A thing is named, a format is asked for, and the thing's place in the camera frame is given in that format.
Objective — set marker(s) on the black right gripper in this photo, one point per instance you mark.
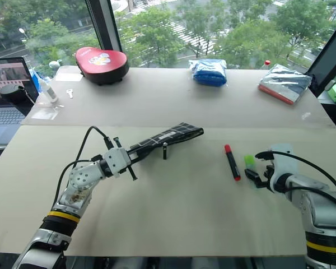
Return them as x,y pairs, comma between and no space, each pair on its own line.
269,175

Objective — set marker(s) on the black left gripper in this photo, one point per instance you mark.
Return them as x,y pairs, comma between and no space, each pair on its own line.
133,175

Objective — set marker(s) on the green highlighter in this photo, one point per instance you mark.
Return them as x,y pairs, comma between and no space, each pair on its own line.
250,161

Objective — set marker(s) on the black white-grid zip pouch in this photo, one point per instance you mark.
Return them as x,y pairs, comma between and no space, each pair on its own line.
179,134

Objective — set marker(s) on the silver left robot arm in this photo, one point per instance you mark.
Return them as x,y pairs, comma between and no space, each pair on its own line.
78,179

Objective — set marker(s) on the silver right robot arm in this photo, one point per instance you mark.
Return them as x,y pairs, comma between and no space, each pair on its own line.
319,207

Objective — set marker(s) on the red marker with black barrel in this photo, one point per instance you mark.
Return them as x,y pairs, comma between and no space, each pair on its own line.
232,164

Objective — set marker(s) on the small clear plastic scrap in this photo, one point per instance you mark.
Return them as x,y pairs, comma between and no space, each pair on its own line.
306,115

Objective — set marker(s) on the grey cloth pack, red edge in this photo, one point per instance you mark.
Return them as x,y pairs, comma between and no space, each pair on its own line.
284,82

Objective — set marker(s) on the small white key-shaped piece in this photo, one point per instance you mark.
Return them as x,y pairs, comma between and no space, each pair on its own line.
70,93

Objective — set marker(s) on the red heart-shaped case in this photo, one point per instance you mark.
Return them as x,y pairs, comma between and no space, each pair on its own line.
100,63

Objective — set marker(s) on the clear plastic sleeve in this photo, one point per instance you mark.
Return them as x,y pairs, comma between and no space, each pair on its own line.
46,112

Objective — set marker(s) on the red-capped clear bottle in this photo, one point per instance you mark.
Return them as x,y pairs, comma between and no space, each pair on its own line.
267,63

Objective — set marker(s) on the blue cloth in plastic bag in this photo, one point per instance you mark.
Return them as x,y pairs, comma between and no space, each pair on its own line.
208,73

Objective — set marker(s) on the blue and white packet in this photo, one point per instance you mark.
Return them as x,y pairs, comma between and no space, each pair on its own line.
36,78

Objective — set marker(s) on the black window pillar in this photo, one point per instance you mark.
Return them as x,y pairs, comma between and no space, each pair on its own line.
105,25

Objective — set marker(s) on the open laptop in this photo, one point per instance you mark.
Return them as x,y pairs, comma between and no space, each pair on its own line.
8,117

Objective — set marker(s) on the black round lidded cup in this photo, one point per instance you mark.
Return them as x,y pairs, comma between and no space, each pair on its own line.
12,93

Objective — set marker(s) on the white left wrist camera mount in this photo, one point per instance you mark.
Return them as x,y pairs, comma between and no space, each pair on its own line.
117,162

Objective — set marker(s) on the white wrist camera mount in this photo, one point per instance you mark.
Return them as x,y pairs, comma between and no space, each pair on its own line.
117,162
285,162

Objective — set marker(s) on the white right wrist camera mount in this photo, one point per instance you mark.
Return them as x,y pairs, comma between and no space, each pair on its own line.
285,162

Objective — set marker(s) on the black slanted window frame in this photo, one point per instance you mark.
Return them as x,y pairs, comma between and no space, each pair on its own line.
326,60

